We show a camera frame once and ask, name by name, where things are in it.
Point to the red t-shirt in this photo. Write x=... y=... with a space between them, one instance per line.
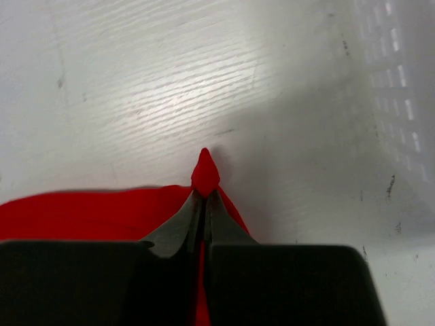
x=75 y=258

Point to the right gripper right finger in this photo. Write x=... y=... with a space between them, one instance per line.
x=220 y=227

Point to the white plastic basket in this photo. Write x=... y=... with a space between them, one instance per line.
x=397 y=41

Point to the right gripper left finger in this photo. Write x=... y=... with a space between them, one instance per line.
x=181 y=233

